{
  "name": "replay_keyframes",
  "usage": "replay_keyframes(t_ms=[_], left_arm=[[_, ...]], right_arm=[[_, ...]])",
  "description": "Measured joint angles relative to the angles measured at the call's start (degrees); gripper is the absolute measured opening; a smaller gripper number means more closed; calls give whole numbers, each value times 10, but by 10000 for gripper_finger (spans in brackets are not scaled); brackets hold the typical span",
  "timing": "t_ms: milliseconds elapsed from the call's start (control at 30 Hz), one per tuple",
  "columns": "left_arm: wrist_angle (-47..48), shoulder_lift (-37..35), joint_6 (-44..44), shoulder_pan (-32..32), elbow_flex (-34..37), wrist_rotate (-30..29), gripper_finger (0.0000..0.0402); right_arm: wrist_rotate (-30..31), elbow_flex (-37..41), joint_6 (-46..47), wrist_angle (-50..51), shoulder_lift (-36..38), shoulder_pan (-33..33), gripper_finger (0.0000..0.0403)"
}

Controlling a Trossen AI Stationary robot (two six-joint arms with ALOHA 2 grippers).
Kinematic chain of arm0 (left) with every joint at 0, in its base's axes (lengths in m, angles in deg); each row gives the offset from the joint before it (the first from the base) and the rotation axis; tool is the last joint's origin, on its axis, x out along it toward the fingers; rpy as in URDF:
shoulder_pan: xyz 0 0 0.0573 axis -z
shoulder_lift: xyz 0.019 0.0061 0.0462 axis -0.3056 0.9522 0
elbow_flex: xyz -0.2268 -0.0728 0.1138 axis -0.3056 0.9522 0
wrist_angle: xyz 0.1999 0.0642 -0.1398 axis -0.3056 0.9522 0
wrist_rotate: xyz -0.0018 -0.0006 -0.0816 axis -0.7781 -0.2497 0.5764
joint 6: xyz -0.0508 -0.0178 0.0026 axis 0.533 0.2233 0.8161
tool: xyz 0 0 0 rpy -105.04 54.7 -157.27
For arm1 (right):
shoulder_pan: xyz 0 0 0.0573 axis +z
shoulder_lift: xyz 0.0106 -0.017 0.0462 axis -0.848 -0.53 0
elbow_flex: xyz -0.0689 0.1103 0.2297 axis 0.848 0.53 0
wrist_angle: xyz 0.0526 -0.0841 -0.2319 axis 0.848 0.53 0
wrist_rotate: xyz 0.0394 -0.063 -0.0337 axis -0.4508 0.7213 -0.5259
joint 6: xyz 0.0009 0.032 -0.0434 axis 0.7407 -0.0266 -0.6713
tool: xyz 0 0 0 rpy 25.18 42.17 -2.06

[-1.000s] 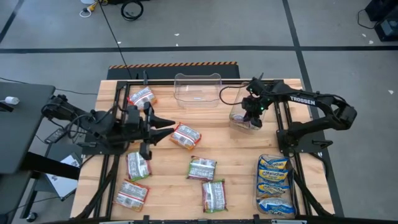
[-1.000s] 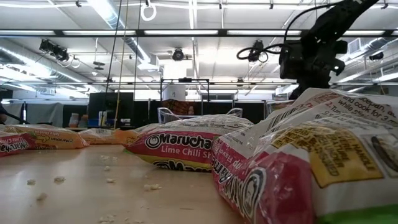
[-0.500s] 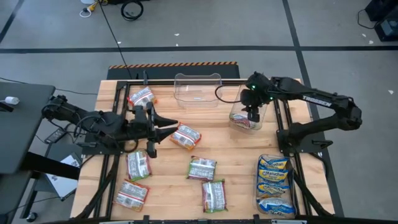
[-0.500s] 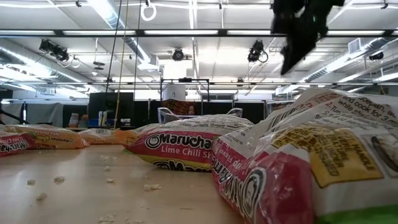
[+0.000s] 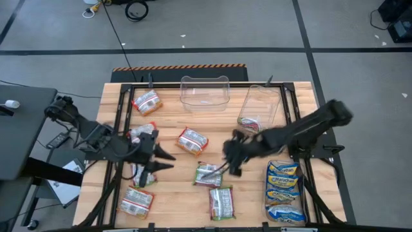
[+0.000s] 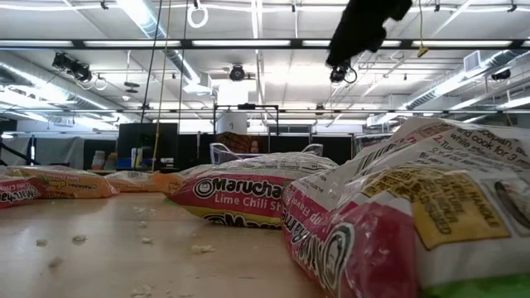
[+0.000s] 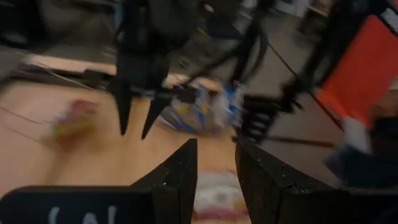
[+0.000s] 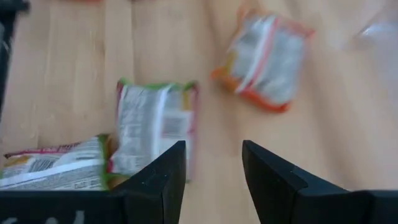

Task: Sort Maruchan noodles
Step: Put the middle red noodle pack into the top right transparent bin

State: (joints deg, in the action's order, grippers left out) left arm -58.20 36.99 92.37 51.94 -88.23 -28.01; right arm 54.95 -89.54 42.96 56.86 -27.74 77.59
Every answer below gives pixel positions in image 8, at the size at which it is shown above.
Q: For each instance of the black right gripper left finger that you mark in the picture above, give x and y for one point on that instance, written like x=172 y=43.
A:
x=93 y=208

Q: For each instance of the orange Maruchan ramen pack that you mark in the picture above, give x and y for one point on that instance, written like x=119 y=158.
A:
x=264 y=62

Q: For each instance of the pink green Maruchan ramen pack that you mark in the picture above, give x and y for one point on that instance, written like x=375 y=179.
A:
x=149 y=124
x=56 y=168

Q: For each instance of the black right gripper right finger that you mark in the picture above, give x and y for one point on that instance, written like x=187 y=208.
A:
x=295 y=205

